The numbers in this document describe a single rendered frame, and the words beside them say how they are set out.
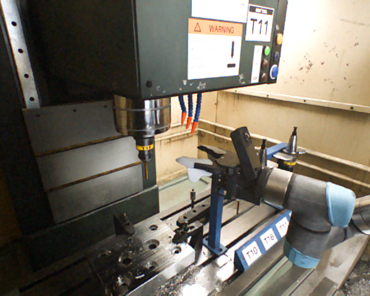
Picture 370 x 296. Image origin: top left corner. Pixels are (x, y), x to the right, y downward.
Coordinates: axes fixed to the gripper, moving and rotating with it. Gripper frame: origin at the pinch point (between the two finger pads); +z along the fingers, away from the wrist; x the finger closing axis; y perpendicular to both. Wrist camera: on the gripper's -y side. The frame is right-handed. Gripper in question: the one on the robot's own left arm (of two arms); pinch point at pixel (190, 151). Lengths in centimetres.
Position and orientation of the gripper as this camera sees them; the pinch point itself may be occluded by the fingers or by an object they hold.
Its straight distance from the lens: 61.0
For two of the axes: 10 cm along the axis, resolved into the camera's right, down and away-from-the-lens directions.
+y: -0.3, 9.1, 4.0
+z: -8.2, -2.5, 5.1
